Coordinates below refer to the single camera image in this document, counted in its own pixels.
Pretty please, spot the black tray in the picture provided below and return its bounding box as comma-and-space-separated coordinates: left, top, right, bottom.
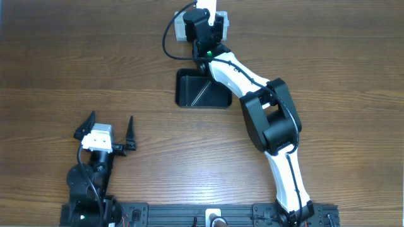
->
175, 68, 233, 110

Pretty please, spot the mounting rail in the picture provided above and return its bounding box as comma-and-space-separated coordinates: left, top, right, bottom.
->
59, 201, 341, 227

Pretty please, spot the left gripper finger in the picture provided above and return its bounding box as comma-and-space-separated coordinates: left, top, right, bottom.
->
125, 115, 138, 151
73, 110, 97, 141

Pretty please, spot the white test tube rack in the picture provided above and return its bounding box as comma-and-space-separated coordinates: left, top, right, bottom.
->
174, 11, 229, 43

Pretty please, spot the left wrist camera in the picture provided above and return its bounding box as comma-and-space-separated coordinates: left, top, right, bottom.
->
81, 122, 115, 154

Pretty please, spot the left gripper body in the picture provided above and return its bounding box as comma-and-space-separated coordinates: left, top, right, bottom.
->
112, 142, 129, 157

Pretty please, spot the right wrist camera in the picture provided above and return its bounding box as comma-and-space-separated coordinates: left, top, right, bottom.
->
196, 0, 218, 27

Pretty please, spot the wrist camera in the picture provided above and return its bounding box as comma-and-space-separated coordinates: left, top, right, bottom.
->
81, 122, 115, 154
196, 0, 218, 27

